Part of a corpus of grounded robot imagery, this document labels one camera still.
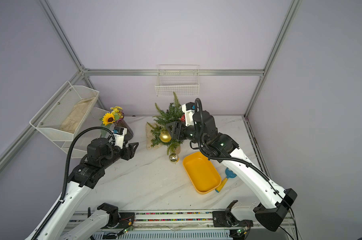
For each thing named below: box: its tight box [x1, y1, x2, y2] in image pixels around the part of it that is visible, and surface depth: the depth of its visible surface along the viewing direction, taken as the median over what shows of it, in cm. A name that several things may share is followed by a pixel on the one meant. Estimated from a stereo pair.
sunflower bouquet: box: [99, 106, 124, 137], surface depth 88 cm
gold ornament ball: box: [159, 130, 172, 143], surface depth 70 cm
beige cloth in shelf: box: [59, 96, 96, 134], surface depth 81 cm
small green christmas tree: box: [147, 91, 184, 155], surface depth 80 cm
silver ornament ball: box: [169, 153, 179, 164], surface depth 81 cm
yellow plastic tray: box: [182, 151, 222, 195], surface depth 91 cm
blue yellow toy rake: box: [215, 167, 237, 193], surface depth 90 cm
